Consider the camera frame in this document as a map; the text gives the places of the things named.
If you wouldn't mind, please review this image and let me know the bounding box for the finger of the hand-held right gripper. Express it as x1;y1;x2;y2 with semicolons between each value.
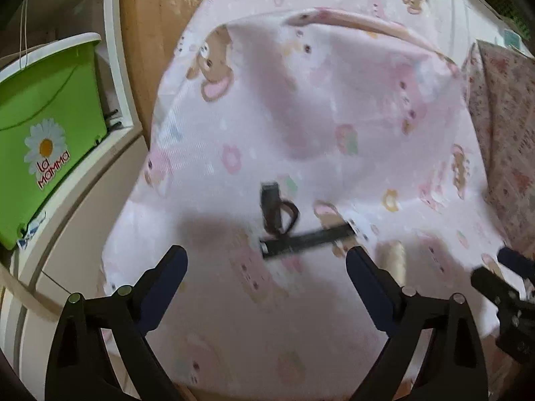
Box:
497;246;535;280
470;266;524;306

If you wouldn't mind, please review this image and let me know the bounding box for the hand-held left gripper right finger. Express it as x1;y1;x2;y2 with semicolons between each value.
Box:
345;246;490;401

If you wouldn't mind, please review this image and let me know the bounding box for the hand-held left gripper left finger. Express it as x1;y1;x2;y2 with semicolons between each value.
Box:
45;244;189;401

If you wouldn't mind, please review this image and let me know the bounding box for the cream paper roll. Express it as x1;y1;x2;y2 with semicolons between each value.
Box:
377;240;409;285

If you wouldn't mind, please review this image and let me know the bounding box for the black stick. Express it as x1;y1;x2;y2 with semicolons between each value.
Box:
258;223;354;258

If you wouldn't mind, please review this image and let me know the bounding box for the red patterned cloth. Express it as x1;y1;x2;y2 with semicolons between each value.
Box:
461;39;535;252

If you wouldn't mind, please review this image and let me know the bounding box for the bent wooden strip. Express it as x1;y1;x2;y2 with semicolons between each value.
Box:
0;264;64;319

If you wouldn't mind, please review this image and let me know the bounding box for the pink bear print blanket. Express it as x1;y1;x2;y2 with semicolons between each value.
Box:
101;0;510;390

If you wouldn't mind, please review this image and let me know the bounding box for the green plastic storage box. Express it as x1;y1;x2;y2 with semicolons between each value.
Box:
0;32;109;252

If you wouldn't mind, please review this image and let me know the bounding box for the white shelf unit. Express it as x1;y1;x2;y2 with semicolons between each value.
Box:
0;0;152;385

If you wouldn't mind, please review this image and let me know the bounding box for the wooden door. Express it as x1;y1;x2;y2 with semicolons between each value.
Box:
118;0;228;149

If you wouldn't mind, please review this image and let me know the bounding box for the white cabinet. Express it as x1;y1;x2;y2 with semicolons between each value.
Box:
421;0;517;70

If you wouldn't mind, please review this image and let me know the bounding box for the white hanging string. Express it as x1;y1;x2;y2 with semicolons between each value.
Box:
18;0;31;70

